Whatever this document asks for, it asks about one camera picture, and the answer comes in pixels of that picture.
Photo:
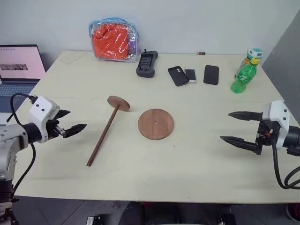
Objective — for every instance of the open laptop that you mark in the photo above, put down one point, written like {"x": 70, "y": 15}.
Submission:
{"x": 18, "y": 65}

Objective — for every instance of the orange folded garment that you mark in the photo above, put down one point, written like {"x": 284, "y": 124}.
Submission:
{"x": 110, "y": 42}

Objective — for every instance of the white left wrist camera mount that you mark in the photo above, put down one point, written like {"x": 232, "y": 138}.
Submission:
{"x": 42, "y": 110}

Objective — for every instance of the wooden rod with disc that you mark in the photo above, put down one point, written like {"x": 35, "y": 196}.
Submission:
{"x": 103, "y": 136}

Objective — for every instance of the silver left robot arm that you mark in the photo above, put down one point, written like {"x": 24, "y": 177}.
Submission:
{"x": 11, "y": 138}

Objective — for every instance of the black handheld controller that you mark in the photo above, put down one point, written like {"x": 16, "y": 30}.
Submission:
{"x": 146, "y": 64}

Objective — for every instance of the white smartphone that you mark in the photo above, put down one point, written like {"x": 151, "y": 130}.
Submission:
{"x": 191, "y": 75}

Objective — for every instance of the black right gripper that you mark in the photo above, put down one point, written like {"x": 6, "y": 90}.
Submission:
{"x": 266, "y": 133}

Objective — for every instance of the grey board panel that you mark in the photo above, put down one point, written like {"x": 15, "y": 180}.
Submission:
{"x": 284, "y": 58}

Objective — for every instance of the black phone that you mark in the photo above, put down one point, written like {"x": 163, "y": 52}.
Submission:
{"x": 178, "y": 77}

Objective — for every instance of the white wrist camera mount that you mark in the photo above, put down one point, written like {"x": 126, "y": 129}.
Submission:
{"x": 42, "y": 110}
{"x": 281, "y": 122}

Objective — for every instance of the round wooden base disc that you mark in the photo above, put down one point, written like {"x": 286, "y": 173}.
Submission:
{"x": 161, "y": 126}

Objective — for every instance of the red object under table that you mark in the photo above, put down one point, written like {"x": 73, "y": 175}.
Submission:
{"x": 294, "y": 212}

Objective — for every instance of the black box with white label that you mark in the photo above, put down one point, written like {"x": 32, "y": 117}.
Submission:
{"x": 93, "y": 220}

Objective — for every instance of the green plastic bottle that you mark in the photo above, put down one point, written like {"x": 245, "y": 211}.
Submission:
{"x": 242, "y": 79}

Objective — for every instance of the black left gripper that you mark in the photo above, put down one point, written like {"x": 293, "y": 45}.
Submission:
{"x": 53, "y": 130}

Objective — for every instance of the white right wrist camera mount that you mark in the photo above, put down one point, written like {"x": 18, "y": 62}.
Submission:
{"x": 281, "y": 122}

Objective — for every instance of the clear plastic zip bag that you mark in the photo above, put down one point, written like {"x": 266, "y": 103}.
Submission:
{"x": 133, "y": 49}

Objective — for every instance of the plain black smartphone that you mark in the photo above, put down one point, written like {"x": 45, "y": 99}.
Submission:
{"x": 211, "y": 75}

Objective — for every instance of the clear bottle with teal top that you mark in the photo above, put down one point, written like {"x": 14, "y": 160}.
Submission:
{"x": 255, "y": 53}

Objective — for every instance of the small brown object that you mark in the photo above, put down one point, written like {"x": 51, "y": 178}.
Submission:
{"x": 201, "y": 54}

